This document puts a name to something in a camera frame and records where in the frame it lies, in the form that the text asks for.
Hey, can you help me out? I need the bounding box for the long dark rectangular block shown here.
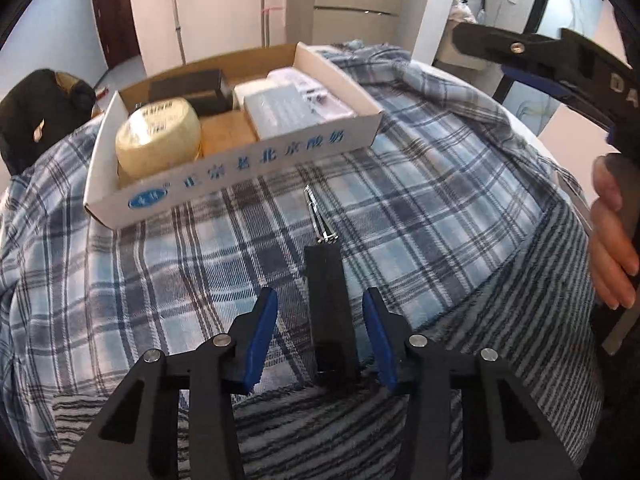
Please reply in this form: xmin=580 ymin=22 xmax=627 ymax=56
xmin=304 ymin=244 xmax=362 ymax=393

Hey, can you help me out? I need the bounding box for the grey flat box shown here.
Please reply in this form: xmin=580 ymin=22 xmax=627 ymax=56
xmin=243 ymin=85 xmax=328 ymax=140

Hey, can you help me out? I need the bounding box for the white counter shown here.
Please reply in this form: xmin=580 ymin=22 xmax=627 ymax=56
xmin=432 ymin=17 xmax=496 ymax=71

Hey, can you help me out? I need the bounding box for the brown wooden door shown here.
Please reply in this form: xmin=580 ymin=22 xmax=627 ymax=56
xmin=89 ymin=0 xmax=143 ymax=71

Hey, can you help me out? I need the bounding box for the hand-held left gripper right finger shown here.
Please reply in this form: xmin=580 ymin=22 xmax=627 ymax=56
xmin=361 ymin=287 xmax=583 ymax=480

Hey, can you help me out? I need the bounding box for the round cream tub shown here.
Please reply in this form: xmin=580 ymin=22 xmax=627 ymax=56
xmin=115 ymin=97 xmax=203 ymax=183

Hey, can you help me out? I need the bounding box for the white remote control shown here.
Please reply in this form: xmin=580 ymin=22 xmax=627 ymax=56
xmin=266 ymin=67 xmax=358 ymax=122

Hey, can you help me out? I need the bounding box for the black frame display box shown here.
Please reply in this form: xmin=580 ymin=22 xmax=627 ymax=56
xmin=148 ymin=69 xmax=224 ymax=103

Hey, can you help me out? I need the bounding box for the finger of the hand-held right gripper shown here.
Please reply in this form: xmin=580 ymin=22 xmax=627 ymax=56
xmin=452 ymin=21 xmax=621 ymax=136

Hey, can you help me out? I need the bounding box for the white plug adapter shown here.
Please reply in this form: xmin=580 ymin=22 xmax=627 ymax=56
xmin=234 ymin=80 xmax=273 ymax=106

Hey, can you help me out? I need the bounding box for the white cardboard tray box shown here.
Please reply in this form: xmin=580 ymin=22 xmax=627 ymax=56
xmin=82 ymin=41 xmax=385 ymax=231

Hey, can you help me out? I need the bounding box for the blue plaid blanket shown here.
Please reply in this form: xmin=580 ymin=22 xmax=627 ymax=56
xmin=0 ymin=40 xmax=596 ymax=411

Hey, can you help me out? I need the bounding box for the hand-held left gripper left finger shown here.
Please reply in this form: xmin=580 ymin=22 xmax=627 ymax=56
xmin=57 ymin=287 xmax=279 ymax=480

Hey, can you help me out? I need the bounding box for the person's right hand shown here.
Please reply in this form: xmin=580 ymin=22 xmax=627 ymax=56
xmin=589 ymin=155 xmax=640 ymax=310

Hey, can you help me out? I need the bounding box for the grey wall pipe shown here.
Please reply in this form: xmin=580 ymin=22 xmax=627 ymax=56
xmin=167 ymin=0 xmax=187 ymax=66

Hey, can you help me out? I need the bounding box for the black framed glass door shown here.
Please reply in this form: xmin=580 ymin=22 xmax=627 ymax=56
xmin=492 ymin=0 xmax=608 ymax=136

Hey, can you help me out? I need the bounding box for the crumpled cloth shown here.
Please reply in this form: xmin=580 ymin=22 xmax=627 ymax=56
xmin=450 ymin=0 xmax=476 ymax=24

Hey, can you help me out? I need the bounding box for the black jacket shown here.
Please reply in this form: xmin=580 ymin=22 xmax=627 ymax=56
xmin=0 ymin=68 xmax=97 ymax=176

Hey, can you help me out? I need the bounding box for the grey striped cloth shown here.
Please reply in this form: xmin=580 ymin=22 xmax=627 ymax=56
xmin=50 ymin=200 xmax=606 ymax=480

